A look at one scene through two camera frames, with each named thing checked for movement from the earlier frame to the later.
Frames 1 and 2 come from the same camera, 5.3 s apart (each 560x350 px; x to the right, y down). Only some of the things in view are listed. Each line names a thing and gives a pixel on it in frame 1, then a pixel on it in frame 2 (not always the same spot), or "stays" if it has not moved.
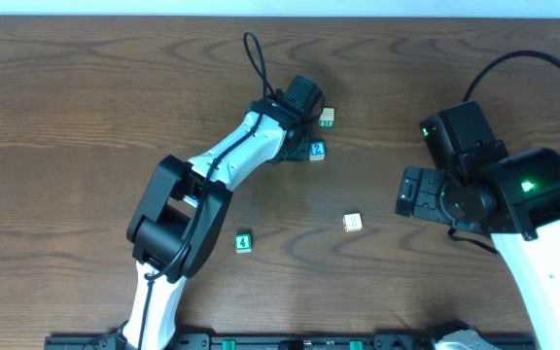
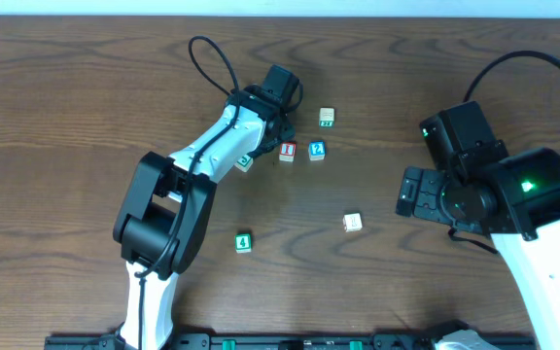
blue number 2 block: (318, 150) stays
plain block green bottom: (327, 118) stays
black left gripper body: (297, 151) to (282, 129)
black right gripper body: (410, 192) stays
